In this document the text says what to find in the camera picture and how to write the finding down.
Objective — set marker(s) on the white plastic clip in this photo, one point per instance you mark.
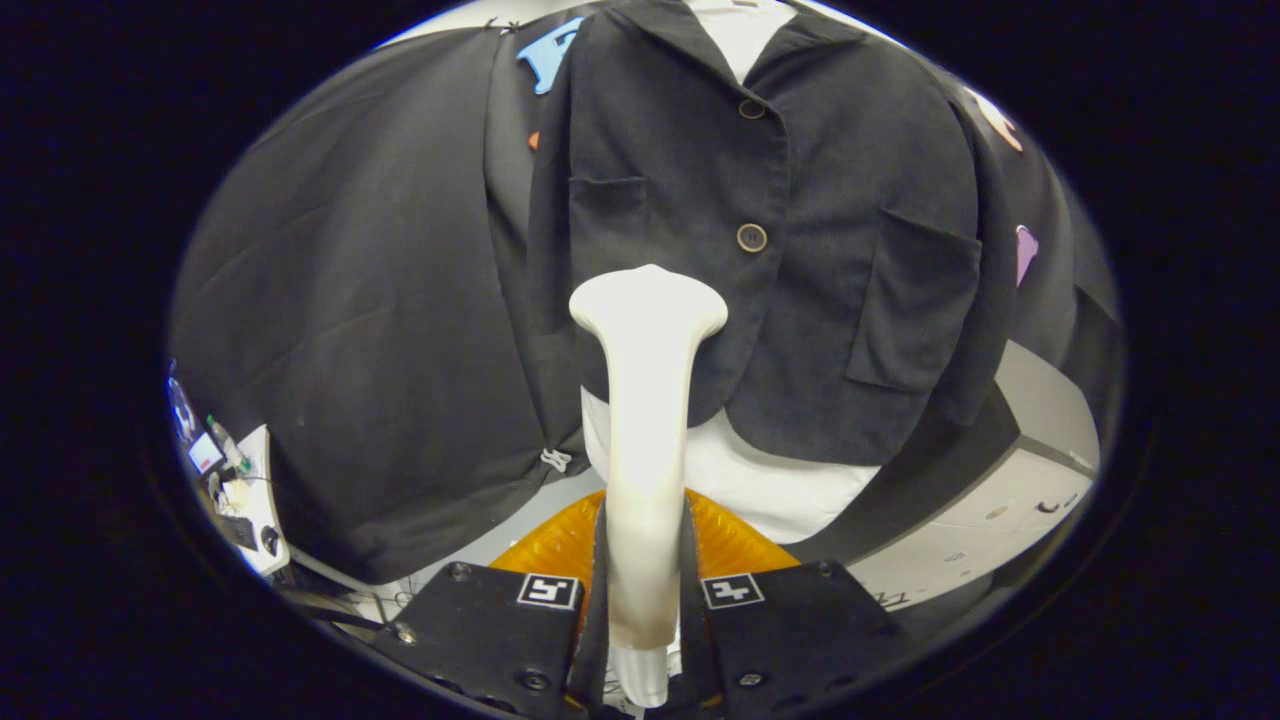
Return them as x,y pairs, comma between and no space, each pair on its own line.
556,460

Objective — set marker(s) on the white garment steamer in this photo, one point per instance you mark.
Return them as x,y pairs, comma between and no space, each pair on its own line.
645,420

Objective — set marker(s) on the grey cabinet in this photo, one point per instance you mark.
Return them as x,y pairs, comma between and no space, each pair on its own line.
1000,500

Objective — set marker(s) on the green capped bottle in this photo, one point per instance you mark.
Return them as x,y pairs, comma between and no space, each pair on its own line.
228,445

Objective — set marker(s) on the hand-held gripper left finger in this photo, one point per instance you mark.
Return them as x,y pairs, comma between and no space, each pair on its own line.
480,630

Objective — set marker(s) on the black jacket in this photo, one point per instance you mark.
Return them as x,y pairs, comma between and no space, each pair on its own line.
830,300

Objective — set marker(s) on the white desk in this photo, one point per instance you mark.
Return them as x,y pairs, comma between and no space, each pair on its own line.
262,495

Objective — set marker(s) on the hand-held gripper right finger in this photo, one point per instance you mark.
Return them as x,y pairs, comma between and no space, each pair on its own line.
790,630

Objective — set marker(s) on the black backdrop cloth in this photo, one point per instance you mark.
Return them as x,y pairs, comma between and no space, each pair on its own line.
350,300

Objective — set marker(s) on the white shirt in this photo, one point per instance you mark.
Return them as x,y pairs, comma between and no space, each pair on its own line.
770,480

